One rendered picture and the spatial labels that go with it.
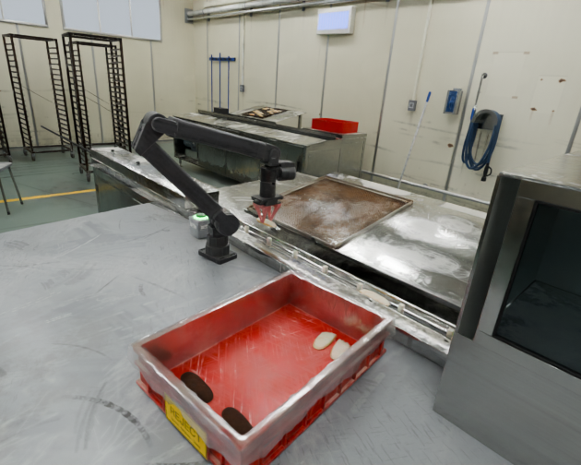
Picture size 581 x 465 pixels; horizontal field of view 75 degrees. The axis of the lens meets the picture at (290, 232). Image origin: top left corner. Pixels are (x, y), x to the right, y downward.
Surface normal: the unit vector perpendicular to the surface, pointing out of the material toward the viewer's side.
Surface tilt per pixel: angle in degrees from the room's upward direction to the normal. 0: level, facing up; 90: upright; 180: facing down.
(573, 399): 91
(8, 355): 0
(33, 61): 90
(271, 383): 0
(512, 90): 90
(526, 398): 90
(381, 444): 0
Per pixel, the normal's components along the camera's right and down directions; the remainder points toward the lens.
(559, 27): -0.73, 0.21
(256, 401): 0.07, -0.93
